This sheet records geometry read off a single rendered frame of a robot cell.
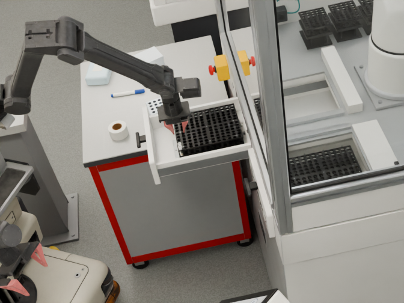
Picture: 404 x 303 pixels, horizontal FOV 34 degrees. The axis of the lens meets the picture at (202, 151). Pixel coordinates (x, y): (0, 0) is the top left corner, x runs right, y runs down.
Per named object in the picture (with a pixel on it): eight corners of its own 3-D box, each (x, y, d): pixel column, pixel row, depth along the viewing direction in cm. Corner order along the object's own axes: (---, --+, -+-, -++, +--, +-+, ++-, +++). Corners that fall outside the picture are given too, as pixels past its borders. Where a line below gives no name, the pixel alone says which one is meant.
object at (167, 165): (159, 178, 223) (156, 165, 219) (152, 127, 241) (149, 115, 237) (276, 153, 223) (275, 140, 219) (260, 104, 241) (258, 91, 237)
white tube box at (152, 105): (153, 122, 254) (151, 115, 251) (147, 109, 260) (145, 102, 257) (183, 112, 256) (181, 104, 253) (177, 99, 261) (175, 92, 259)
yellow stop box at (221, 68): (217, 82, 252) (214, 67, 247) (214, 71, 258) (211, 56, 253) (230, 79, 252) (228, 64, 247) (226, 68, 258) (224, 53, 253)
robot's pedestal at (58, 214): (17, 253, 318) (-48, 140, 264) (20, 206, 339) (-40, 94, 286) (79, 240, 318) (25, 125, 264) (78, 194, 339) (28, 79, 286)
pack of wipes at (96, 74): (109, 85, 274) (106, 76, 271) (86, 86, 276) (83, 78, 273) (115, 62, 285) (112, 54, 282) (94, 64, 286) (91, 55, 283)
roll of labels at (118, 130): (127, 125, 255) (124, 118, 252) (129, 137, 250) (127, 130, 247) (109, 130, 255) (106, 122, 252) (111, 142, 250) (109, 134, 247)
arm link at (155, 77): (52, 20, 171) (51, 59, 168) (66, 12, 168) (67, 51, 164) (162, 71, 204) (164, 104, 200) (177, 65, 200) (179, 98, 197)
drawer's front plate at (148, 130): (156, 185, 223) (149, 163, 215) (148, 128, 243) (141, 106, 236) (160, 184, 223) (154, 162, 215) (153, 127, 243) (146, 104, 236)
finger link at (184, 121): (168, 127, 221) (162, 106, 214) (189, 122, 220) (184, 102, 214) (170, 141, 216) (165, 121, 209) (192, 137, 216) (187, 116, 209)
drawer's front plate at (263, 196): (269, 238, 200) (266, 216, 193) (250, 171, 221) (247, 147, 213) (275, 237, 200) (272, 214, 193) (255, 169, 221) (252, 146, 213)
